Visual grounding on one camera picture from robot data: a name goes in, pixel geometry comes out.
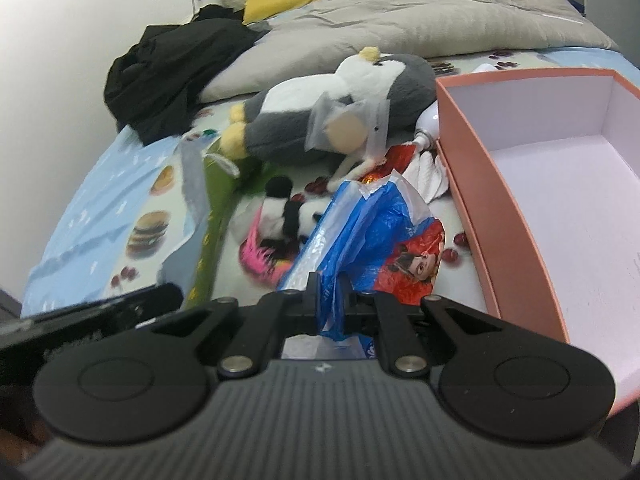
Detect blue cartoon plastic bag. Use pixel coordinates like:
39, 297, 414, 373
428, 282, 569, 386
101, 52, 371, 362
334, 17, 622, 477
279, 172, 445, 360

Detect white textured cloth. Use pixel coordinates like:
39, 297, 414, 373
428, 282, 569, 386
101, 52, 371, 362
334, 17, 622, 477
402, 151, 449, 204

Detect small panda plush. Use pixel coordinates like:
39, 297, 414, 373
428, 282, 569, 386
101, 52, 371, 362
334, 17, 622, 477
258, 176, 330, 249

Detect red foil tea packet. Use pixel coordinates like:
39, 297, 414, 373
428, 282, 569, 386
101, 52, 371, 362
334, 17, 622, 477
359, 143, 416, 184

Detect clear packet with beige pad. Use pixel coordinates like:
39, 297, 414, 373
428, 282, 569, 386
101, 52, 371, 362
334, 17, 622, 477
305, 93, 390, 160

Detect blue tree print bedsheet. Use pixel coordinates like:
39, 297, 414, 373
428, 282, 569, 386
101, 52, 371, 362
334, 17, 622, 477
22, 127, 208, 316

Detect fruit print sheet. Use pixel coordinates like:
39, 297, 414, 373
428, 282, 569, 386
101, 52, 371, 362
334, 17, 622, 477
104, 51, 559, 297

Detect green embroidered massage stick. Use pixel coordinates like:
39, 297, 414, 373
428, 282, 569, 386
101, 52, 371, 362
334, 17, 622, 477
182, 139, 262, 309

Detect white spray bottle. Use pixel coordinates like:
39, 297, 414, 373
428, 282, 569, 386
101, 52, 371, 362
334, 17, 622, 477
413, 101, 439, 152

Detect pink cardboard box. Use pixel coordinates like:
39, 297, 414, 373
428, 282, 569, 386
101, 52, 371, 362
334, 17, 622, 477
437, 68, 639, 411

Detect grey white penguin plush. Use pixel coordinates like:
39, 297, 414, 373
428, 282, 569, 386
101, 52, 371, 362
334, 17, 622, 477
220, 47, 436, 193

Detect black clothing pile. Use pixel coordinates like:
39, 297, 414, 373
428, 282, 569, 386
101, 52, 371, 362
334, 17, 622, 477
103, 4, 266, 145

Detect grey quilt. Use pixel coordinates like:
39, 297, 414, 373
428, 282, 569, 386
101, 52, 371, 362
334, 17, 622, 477
200, 0, 617, 102

